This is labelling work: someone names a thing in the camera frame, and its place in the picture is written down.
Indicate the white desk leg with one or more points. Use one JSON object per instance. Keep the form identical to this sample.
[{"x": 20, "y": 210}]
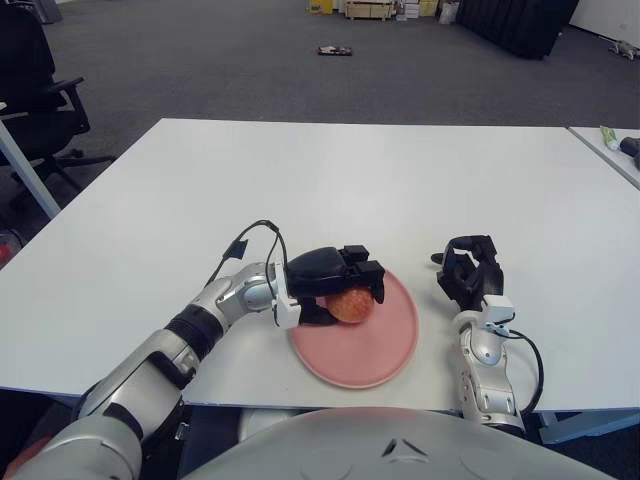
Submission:
[{"x": 25, "y": 175}]

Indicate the small black floor tray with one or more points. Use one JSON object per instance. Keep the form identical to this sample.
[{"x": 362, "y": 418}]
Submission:
[{"x": 336, "y": 50}]

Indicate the grey robot torso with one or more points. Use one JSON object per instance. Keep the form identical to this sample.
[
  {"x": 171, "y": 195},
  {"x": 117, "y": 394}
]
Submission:
[{"x": 390, "y": 450}]

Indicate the red object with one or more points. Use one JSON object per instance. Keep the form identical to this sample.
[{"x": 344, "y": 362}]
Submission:
[{"x": 7, "y": 250}]

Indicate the black office chair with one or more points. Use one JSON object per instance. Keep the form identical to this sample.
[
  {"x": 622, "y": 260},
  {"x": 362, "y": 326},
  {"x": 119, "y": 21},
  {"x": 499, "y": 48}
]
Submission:
[{"x": 30, "y": 110}]

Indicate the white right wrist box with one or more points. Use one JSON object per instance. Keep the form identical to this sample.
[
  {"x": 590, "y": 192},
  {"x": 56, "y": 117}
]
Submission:
[{"x": 497, "y": 310}]

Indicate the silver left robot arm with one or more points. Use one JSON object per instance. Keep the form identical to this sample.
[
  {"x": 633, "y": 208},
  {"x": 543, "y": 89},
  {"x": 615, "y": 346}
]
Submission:
[{"x": 160, "y": 360}]

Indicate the red yellow apple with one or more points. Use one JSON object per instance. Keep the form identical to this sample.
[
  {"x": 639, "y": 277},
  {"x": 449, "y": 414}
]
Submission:
[{"x": 352, "y": 306}]

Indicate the green white tube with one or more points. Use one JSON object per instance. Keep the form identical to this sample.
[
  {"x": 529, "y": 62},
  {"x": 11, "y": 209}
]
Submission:
[{"x": 608, "y": 137}]

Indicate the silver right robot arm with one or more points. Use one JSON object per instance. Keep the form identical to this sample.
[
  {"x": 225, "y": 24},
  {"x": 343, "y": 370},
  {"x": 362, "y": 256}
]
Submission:
[{"x": 485, "y": 367}]

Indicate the yellow box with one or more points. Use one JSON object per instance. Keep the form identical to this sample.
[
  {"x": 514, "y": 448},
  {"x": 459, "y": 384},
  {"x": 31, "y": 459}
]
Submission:
[{"x": 321, "y": 6}]

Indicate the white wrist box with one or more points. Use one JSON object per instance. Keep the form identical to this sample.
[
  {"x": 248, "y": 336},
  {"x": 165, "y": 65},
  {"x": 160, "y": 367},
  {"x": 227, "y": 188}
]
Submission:
[
  {"x": 497, "y": 310},
  {"x": 286, "y": 310}
]

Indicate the black handheld controller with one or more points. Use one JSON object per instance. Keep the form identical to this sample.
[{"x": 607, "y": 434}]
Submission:
[{"x": 631, "y": 145}]

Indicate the white plastic bag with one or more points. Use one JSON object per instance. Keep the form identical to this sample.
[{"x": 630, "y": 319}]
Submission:
[{"x": 448, "y": 12}]

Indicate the wooden crate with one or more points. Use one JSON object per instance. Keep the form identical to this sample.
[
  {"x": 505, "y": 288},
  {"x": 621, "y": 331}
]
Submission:
[{"x": 369, "y": 10}]

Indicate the pink round plate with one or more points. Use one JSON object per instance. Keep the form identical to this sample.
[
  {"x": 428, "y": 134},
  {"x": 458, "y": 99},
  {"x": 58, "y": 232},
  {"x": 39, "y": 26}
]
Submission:
[{"x": 370, "y": 350}]

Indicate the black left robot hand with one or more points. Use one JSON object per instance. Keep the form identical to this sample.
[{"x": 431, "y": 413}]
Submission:
[{"x": 320, "y": 270}]

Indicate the black draped partition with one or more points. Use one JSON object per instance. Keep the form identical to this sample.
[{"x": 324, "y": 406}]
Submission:
[{"x": 517, "y": 25}]

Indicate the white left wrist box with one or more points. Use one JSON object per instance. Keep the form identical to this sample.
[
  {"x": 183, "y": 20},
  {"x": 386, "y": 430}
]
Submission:
[{"x": 286, "y": 310}]

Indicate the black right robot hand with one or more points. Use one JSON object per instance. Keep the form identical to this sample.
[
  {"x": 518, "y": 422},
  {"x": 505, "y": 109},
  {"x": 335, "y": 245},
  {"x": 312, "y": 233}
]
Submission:
[{"x": 470, "y": 282}]

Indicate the white table frame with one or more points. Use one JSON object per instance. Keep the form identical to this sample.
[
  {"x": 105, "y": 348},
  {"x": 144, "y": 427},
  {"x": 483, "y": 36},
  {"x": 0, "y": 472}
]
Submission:
[{"x": 585, "y": 425}]

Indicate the grey chair back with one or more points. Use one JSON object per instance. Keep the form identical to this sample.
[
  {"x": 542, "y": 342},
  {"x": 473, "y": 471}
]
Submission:
[{"x": 47, "y": 10}]

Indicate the stacked white boxes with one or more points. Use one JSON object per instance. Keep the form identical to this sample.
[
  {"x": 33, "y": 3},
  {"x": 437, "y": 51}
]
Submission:
[{"x": 419, "y": 9}]

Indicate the grey toy on floor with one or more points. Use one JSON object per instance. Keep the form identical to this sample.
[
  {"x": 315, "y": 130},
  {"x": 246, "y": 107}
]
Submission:
[{"x": 622, "y": 48}]

